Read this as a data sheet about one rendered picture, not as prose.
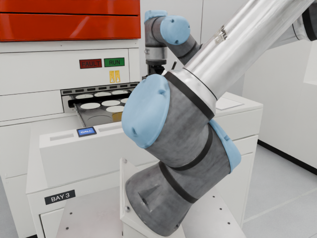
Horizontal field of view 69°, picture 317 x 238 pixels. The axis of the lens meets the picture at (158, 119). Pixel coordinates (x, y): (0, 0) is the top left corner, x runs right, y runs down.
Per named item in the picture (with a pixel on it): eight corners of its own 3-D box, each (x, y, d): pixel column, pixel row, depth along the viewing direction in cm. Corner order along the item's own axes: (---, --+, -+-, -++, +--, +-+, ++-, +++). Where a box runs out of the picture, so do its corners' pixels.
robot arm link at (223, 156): (208, 208, 49) (258, 165, 47) (170, 182, 42) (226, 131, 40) (187, 170, 59) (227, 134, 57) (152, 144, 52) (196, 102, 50)
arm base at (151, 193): (179, 249, 48) (215, 219, 46) (125, 212, 42) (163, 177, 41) (166, 200, 62) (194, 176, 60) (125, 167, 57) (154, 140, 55)
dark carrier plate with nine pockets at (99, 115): (76, 105, 124) (76, 104, 124) (136, 97, 138) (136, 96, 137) (87, 128, 95) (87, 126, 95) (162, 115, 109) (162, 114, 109)
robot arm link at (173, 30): (203, 38, 66) (184, 37, 76) (180, 7, 60) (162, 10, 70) (186, 59, 66) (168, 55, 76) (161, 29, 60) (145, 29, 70)
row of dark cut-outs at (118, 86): (61, 94, 123) (61, 90, 122) (138, 86, 141) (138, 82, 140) (61, 95, 123) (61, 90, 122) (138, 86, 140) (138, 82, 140)
